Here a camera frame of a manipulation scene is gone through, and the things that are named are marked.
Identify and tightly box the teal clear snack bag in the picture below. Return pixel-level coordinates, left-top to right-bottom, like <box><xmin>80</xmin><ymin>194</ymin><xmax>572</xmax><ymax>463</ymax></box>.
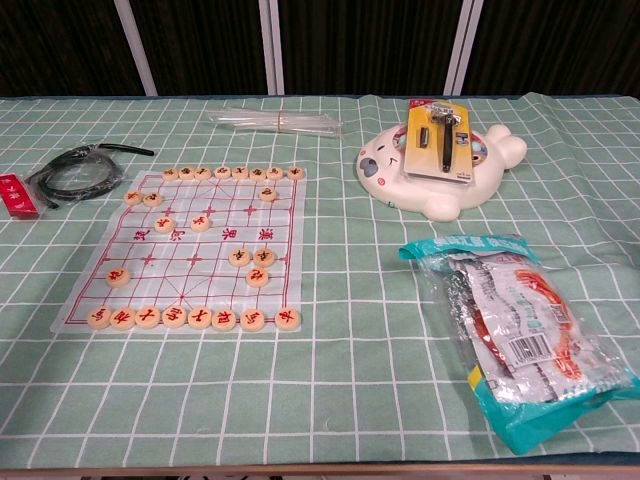
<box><xmin>398</xmin><ymin>233</ymin><xmax>640</xmax><ymax>456</ymax></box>

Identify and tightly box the red advisor xiangqi piece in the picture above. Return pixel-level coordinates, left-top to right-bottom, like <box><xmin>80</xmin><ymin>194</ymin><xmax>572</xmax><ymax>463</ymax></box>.
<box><xmin>186</xmin><ymin>306</ymin><xmax>214</xmax><ymax>331</ymax></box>
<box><xmin>135</xmin><ymin>306</ymin><xmax>162</xmax><ymax>330</ymax></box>

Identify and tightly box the white partition frame post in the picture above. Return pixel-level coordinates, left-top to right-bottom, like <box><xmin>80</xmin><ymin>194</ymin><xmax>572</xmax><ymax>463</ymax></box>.
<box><xmin>112</xmin><ymin>0</ymin><xmax>160</xmax><ymax>97</ymax></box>
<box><xmin>257</xmin><ymin>0</ymin><xmax>286</xmax><ymax>96</ymax></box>
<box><xmin>442</xmin><ymin>0</ymin><xmax>486</xmax><ymax>96</ymax></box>

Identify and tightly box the white seal shaped toy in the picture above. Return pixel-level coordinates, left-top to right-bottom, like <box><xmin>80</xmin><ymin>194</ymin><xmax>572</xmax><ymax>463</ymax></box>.
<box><xmin>353</xmin><ymin>123</ymin><xmax>529</xmax><ymax>222</ymax></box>

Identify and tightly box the bundle of clear plastic tubes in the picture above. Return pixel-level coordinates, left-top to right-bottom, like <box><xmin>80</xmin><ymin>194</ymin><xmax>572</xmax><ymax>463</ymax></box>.
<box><xmin>208</xmin><ymin>107</ymin><xmax>346</xmax><ymax>137</ymax></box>

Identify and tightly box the red horse xiangqi piece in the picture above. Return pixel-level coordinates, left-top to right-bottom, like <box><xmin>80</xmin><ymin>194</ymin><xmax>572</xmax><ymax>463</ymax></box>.
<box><xmin>239</xmin><ymin>308</ymin><xmax>267</xmax><ymax>333</ymax></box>
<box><xmin>86</xmin><ymin>307</ymin><xmax>113</xmax><ymax>331</ymax></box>

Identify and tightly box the red elephant xiangqi piece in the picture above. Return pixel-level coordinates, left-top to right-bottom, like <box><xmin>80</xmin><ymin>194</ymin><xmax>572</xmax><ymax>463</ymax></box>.
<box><xmin>211</xmin><ymin>308</ymin><xmax>238</xmax><ymax>332</ymax></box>
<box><xmin>109</xmin><ymin>307</ymin><xmax>137</xmax><ymax>332</ymax></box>

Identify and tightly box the black cable in clear bag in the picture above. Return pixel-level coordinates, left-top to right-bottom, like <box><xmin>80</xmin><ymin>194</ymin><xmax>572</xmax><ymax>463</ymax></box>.
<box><xmin>27</xmin><ymin>142</ymin><xmax>155</xmax><ymax>210</ymax></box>

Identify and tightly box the small red box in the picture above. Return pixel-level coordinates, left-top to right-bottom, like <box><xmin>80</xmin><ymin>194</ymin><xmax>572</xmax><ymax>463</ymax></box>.
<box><xmin>0</xmin><ymin>173</ymin><xmax>46</xmax><ymax>219</ymax></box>

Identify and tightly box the yellow razor blister pack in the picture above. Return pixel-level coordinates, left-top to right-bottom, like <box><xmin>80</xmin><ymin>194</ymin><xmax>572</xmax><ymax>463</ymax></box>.
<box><xmin>403</xmin><ymin>98</ymin><xmax>475</xmax><ymax>185</ymax></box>

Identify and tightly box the translucent xiangqi board sheet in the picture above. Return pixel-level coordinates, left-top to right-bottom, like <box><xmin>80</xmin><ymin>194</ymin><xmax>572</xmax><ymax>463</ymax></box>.
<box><xmin>51</xmin><ymin>167</ymin><xmax>309</xmax><ymax>337</ymax></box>

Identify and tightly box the green checked tablecloth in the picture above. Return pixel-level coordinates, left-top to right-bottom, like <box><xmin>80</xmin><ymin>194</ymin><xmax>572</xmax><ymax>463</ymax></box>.
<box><xmin>0</xmin><ymin>93</ymin><xmax>640</xmax><ymax>472</ymax></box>

